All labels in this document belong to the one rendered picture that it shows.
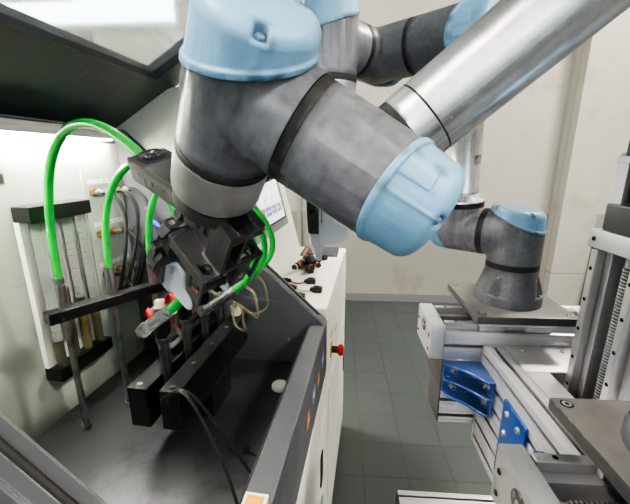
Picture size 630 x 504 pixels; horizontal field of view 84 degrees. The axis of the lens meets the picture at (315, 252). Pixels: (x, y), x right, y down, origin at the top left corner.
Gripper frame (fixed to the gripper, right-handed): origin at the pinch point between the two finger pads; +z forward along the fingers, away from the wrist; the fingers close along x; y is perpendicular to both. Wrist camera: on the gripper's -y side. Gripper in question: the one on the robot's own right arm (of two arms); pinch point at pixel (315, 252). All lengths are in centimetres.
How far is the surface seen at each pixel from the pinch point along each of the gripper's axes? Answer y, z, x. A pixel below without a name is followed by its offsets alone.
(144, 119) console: -50, -24, 35
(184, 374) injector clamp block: -25.1, 25.1, 0.5
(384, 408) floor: 20, 123, 123
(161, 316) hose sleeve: -19.4, 6.8, -12.6
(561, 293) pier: 184, 104, 283
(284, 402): -5.5, 28.1, -0.4
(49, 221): -46.9, -3.8, -0.7
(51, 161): -42.5, -13.9, -2.5
